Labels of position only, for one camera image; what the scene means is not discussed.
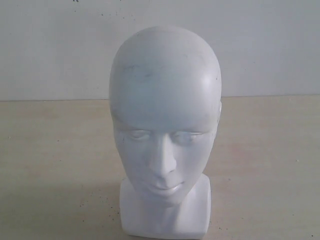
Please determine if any white mannequin head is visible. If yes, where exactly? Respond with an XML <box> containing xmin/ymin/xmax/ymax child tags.
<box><xmin>109</xmin><ymin>26</ymin><xmax>222</xmax><ymax>240</ymax></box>

